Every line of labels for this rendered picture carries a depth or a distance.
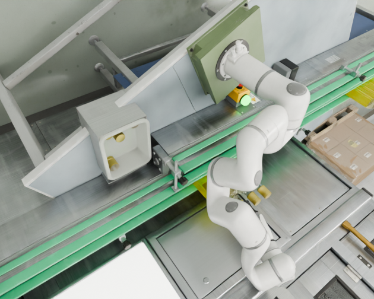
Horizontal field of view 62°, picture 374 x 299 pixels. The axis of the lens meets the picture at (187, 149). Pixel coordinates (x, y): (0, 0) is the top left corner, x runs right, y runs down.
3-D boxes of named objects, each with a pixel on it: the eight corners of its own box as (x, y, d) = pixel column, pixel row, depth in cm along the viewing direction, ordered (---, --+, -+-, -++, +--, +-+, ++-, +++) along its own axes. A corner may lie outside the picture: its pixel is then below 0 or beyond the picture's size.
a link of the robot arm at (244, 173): (232, 124, 91) (199, 153, 85) (269, 124, 80) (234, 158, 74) (250, 162, 96) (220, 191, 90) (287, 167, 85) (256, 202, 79)
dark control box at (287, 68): (269, 77, 146) (282, 86, 142) (273, 62, 140) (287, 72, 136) (281, 71, 149) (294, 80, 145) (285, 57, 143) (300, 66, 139)
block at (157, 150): (151, 163, 122) (161, 175, 118) (150, 148, 114) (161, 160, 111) (159, 159, 123) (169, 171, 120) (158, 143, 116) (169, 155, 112)
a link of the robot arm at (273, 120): (272, 136, 82) (262, 170, 95) (318, 90, 92) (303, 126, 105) (243, 118, 86) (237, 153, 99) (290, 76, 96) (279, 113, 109)
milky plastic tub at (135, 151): (98, 166, 113) (109, 183, 109) (85, 122, 96) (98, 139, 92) (140, 146, 120) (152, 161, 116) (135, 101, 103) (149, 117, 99)
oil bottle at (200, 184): (183, 174, 129) (216, 212, 119) (184, 166, 125) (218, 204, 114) (195, 168, 132) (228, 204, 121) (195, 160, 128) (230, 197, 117)
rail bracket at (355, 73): (338, 69, 156) (361, 83, 150) (344, 56, 151) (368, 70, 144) (342, 66, 158) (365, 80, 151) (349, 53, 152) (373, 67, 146)
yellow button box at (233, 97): (224, 98, 135) (235, 107, 131) (227, 83, 129) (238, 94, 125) (236, 92, 137) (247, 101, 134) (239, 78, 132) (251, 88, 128)
